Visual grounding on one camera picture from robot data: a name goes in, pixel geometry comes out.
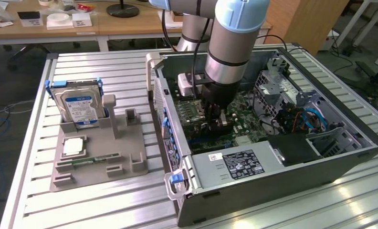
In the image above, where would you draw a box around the green RAM stick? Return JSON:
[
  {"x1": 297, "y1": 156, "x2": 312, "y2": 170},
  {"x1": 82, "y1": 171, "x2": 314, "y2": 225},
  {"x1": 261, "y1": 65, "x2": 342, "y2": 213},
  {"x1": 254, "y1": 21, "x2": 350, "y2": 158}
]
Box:
[{"x1": 71, "y1": 154, "x2": 121, "y2": 167}]

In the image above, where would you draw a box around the wooden cabinet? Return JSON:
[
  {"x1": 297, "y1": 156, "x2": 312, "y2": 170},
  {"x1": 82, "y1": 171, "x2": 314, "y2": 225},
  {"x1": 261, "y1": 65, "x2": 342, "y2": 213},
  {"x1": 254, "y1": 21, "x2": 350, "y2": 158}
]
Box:
[{"x1": 256, "y1": 0, "x2": 352, "y2": 56}]

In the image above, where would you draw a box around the black round lamp base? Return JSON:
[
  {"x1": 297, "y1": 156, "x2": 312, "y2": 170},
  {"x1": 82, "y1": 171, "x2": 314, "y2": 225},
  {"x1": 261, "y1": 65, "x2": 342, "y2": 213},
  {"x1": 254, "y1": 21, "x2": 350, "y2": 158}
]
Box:
[{"x1": 106, "y1": 0, "x2": 142, "y2": 19}]

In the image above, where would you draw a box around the grey plastic drive bracket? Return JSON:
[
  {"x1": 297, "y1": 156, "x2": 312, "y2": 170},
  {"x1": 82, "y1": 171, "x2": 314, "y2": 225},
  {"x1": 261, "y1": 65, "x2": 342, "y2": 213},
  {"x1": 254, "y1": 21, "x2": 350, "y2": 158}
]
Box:
[{"x1": 305, "y1": 126, "x2": 345, "y2": 157}]

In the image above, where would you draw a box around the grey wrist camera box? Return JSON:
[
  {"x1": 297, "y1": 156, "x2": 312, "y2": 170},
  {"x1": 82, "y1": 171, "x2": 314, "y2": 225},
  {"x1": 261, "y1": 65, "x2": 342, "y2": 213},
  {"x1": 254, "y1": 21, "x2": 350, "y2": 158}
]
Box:
[{"x1": 177, "y1": 72, "x2": 206, "y2": 98}]

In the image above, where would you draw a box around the wooden desk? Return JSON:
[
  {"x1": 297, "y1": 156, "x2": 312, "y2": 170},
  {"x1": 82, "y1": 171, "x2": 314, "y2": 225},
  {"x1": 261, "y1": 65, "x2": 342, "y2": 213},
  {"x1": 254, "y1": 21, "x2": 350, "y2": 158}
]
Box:
[{"x1": 0, "y1": 0, "x2": 273, "y2": 46}]

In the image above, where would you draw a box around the hard disk blue label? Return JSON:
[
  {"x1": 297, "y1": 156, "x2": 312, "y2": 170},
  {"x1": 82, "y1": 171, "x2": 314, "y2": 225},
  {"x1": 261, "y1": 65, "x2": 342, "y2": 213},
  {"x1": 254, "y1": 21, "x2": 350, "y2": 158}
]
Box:
[{"x1": 43, "y1": 77, "x2": 105, "y2": 131}]

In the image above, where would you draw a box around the metal disk bay cage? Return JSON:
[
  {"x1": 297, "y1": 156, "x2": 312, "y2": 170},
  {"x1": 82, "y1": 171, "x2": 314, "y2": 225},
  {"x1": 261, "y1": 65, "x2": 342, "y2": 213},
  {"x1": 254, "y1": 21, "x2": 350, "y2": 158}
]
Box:
[{"x1": 253, "y1": 56, "x2": 300, "y2": 115}]

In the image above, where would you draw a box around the red packet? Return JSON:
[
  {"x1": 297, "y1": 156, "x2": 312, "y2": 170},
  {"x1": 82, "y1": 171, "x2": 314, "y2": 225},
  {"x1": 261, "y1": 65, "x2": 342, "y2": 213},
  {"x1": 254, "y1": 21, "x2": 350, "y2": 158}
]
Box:
[{"x1": 76, "y1": 2, "x2": 97, "y2": 12}]

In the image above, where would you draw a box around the small white labelled box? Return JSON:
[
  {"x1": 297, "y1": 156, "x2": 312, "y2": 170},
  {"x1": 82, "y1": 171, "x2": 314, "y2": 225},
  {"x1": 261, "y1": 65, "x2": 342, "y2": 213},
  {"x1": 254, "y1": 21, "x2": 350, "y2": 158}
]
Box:
[{"x1": 71, "y1": 13, "x2": 94, "y2": 28}]

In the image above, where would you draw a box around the blue data wire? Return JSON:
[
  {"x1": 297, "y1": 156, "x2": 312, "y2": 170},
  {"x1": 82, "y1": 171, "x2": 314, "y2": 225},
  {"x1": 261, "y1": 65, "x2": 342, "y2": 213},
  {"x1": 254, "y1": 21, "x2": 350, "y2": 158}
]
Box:
[{"x1": 300, "y1": 107, "x2": 329, "y2": 133}]

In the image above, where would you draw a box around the black office chair base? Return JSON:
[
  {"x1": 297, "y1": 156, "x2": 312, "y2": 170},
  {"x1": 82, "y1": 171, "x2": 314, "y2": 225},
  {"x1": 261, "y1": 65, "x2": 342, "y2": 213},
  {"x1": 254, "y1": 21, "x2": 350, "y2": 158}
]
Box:
[{"x1": 3, "y1": 42, "x2": 52, "y2": 71}]

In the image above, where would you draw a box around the metal CPU socket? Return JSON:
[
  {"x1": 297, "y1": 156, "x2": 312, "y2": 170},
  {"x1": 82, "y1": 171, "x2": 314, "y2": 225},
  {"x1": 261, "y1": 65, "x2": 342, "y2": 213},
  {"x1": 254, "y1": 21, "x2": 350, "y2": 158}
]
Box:
[{"x1": 189, "y1": 99, "x2": 209, "y2": 119}]

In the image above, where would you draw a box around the green motherboard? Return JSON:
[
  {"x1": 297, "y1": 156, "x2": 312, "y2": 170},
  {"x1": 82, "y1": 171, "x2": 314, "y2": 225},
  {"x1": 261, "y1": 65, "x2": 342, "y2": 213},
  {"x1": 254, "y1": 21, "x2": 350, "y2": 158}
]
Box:
[{"x1": 169, "y1": 90, "x2": 270, "y2": 153}]

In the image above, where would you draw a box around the grey power supply unit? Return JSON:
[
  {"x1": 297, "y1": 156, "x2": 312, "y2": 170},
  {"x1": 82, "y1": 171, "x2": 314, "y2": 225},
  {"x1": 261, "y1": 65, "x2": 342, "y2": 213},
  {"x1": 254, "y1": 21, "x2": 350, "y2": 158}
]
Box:
[{"x1": 189, "y1": 140, "x2": 288, "y2": 189}]

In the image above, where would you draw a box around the white box round recess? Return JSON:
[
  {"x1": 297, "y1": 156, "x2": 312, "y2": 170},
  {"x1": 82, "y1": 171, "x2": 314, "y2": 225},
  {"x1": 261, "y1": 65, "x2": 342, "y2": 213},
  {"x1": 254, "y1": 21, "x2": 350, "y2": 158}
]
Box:
[{"x1": 47, "y1": 13, "x2": 75, "y2": 31}]

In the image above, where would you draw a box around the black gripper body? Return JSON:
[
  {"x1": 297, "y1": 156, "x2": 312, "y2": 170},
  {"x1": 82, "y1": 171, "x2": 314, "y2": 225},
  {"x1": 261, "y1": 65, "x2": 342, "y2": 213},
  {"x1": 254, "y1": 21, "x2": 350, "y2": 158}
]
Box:
[{"x1": 202, "y1": 82, "x2": 242, "y2": 108}]

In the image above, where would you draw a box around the silver CPU chip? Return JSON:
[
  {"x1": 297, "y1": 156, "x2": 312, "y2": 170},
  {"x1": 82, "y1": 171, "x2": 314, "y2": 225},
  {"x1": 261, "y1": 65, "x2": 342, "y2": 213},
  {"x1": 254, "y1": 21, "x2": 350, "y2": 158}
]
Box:
[{"x1": 63, "y1": 139, "x2": 84, "y2": 157}]

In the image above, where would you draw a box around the white box black lid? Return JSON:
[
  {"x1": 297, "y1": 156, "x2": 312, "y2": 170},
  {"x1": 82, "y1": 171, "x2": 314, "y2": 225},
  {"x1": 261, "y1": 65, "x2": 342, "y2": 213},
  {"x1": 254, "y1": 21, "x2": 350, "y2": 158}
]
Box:
[{"x1": 16, "y1": 11, "x2": 44, "y2": 27}]

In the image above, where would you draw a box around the white paper stack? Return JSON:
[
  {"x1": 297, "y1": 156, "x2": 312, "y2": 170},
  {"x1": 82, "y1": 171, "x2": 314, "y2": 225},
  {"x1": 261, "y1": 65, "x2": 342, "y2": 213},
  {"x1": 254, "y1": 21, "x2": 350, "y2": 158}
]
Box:
[{"x1": 157, "y1": 10, "x2": 185, "y2": 29}]

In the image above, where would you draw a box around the grey parts rack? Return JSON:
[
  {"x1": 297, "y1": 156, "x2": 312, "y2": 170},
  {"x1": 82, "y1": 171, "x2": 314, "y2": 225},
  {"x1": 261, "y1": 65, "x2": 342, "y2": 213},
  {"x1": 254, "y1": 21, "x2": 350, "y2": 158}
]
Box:
[{"x1": 50, "y1": 94, "x2": 150, "y2": 194}]

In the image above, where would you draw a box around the black open PC case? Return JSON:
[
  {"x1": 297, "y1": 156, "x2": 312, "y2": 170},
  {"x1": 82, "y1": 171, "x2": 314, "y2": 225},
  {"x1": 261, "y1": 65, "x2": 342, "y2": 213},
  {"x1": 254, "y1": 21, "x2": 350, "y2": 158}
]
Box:
[{"x1": 145, "y1": 46, "x2": 378, "y2": 227}]

